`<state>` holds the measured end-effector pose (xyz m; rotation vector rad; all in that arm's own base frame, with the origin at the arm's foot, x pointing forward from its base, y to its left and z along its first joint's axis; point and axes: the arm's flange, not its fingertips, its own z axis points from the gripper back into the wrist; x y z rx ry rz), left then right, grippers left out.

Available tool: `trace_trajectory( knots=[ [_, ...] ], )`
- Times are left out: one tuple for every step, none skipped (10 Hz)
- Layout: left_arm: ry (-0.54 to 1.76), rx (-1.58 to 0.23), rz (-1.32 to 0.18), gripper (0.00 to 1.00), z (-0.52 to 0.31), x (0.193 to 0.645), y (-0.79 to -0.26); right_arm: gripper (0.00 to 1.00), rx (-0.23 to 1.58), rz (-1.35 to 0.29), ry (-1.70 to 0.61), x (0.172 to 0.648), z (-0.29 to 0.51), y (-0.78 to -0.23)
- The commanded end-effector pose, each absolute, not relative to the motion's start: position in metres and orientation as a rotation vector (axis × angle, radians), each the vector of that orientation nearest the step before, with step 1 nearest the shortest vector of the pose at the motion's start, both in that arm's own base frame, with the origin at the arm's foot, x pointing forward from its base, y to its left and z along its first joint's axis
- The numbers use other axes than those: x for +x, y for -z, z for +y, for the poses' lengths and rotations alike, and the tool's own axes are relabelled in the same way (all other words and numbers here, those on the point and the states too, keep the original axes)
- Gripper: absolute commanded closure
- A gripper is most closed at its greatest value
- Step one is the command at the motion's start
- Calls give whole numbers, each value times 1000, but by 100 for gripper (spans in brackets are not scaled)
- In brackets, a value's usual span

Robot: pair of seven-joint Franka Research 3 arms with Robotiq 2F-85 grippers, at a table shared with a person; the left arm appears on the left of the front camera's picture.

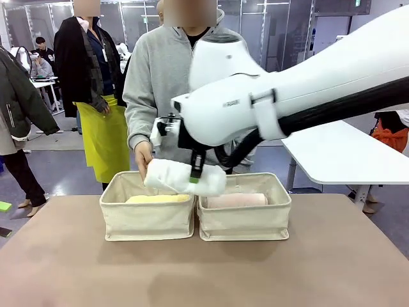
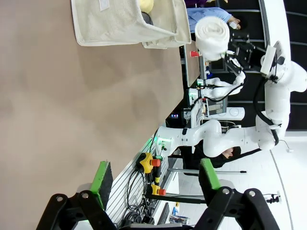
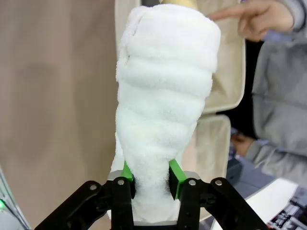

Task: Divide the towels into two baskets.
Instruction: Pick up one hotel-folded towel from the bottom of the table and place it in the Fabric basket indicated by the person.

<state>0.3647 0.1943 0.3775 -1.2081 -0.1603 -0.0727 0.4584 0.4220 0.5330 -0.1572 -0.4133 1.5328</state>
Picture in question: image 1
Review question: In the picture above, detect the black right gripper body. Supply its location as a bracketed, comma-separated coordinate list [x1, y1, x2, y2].
[178, 118, 213, 152]

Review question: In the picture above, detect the white towel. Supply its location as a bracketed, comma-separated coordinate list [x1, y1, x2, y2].
[143, 159, 227, 197]

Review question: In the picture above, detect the yellow towel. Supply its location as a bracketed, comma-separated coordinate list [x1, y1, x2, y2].
[125, 194, 191, 204]

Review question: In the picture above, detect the pink towel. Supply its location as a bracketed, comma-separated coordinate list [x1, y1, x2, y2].
[204, 193, 269, 209]

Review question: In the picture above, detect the hoodie person's right forearm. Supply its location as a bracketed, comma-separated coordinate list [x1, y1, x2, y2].
[122, 89, 154, 151]

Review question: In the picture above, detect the hoodie person's right hand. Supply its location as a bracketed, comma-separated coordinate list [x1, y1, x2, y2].
[134, 142, 155, 178]

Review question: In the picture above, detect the person in grey hoodie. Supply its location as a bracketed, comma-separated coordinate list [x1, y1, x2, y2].
[122, 0, 256, 175]

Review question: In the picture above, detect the beige fabric basket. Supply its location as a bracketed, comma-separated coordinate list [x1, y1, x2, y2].
[99, 171, 196, 242]
[196, 172, 293, 242]

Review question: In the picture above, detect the person in yellow apron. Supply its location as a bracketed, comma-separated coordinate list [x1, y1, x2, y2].
[53, 0, 132, 193]

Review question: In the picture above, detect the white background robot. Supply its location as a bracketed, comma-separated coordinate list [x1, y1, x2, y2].
[9, 46, 33, 74]
[115, 44, 132, 61]

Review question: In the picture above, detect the white side table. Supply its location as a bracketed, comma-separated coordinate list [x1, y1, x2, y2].
[281, 120, 409, 212]

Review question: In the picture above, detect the white background desk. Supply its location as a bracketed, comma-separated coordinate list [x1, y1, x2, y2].
[30, 76, 63, 134]

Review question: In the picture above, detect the person in black varsity jacket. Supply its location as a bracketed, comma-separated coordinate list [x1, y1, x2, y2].
[34, 36, 56, 68]

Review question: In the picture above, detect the person in dark green jacket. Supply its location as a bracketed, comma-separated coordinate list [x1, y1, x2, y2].
[0, 44, 61, 218]

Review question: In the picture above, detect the orange garment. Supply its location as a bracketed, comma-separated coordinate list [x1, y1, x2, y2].
[372, 126, 409, 154]

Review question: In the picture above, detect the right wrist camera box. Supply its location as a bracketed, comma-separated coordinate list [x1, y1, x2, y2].
[149, 113, 183, 148]

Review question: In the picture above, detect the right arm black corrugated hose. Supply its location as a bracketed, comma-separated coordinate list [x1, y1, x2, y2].
[213, 75, 409, 169]

